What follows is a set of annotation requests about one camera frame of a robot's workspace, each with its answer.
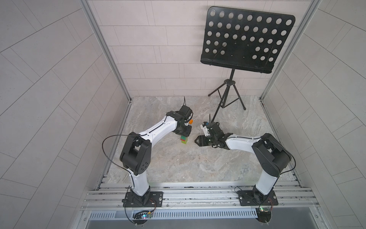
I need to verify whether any circuit board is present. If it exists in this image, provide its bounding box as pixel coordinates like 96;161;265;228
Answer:
132;211;152;225
255;207;272;224

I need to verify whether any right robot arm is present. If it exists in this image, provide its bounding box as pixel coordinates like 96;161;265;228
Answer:
194;122;293;203

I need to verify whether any right circuit board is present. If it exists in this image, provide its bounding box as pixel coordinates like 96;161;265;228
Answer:
255;207;272;224

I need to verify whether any aluminium rail frame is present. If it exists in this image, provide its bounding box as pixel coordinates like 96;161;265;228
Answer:
72;181;327;229

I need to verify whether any black music stand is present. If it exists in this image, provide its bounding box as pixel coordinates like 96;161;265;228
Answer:
200;6;295;108

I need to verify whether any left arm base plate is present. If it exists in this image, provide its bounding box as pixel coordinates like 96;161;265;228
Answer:
122;191;164;208

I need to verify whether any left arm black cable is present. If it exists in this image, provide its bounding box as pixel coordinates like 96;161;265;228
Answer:
101;134;138;184

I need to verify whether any left circuit board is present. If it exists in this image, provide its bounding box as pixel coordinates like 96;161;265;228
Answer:
132;211;152;225

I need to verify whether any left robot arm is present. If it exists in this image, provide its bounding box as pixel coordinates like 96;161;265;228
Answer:
120;105;193;198

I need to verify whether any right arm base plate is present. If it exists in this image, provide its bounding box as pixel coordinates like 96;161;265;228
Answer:
235;188;278;206

